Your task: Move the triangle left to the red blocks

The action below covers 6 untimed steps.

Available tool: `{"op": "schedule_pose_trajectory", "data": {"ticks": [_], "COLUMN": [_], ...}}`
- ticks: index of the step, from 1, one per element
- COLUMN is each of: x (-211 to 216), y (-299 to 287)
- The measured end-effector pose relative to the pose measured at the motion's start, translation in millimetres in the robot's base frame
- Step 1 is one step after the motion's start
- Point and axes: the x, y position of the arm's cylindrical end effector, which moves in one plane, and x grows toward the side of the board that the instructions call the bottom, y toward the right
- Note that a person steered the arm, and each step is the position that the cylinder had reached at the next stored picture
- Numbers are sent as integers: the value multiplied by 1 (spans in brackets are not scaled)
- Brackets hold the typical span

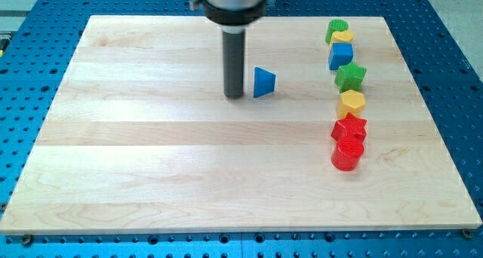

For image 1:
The light wooden board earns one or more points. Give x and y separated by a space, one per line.
140 139

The blue triangle block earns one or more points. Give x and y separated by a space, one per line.
264 82

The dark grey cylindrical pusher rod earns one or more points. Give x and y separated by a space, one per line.
233 43

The blue cube block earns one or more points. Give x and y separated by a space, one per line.
340 55

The red cylinder block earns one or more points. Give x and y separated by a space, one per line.
347 153

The green star block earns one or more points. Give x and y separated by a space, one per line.
350 77

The green cylinder block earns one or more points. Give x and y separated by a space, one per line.
335 25

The yellow heart block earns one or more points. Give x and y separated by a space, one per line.
345 36

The red star block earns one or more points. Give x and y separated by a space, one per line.
350 126

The yellow hexagon block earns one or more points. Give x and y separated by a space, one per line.
352 102

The blue perforated metal table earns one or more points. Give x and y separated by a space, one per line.
39 53

